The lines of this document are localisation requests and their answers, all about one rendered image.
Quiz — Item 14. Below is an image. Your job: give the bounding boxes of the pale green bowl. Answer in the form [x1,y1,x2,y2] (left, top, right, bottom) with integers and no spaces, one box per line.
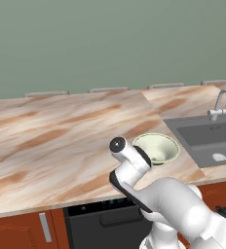
[132,132,181,166]

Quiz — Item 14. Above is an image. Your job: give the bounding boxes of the grey sink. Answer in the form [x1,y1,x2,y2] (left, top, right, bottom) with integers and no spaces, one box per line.
[163,112,226,169]

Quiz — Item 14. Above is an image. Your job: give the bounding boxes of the grey stool back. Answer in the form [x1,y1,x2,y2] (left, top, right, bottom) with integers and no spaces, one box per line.
[22,89,70,98]
[146,82,186,90]
[200,79,226,87]
[87,86,131,94]

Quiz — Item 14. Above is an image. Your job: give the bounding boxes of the black dishwasher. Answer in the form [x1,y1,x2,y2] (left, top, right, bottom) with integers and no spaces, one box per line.
[62,197,154,249]

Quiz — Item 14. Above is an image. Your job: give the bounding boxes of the silver tap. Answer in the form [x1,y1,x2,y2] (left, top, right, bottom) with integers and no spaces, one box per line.
[207,88,226,123]

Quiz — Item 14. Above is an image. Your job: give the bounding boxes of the red-brown cupboard door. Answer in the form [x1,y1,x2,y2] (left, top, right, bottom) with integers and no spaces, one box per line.
[0,210,59,249]
[177,180,226,247]

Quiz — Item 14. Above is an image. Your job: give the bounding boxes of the silver cupboard handle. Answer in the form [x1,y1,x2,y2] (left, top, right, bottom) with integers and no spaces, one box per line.
[38,212,53,243]

